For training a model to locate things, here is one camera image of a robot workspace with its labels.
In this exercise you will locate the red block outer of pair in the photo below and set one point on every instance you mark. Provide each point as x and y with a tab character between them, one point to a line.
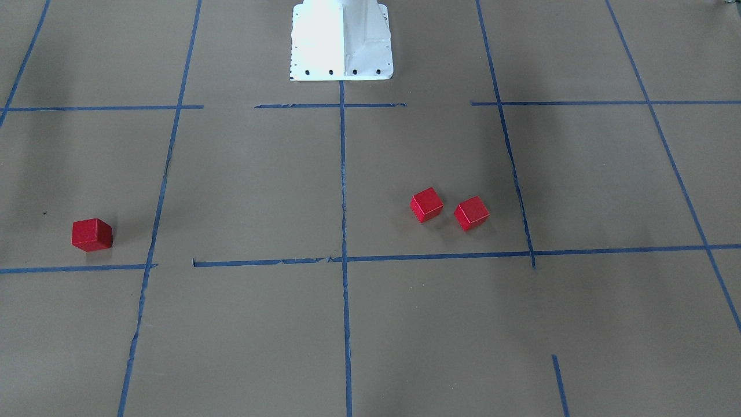
471	213

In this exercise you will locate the white camera mast base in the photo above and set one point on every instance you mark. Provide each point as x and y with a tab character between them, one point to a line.
340	40

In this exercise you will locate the red block inner of pair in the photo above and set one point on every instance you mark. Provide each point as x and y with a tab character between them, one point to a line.
426	205

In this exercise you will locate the red block moved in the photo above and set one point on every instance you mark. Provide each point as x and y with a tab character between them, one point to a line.
91	235

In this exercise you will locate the red block of pair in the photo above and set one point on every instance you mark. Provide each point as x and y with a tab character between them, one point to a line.
471	213
426	205

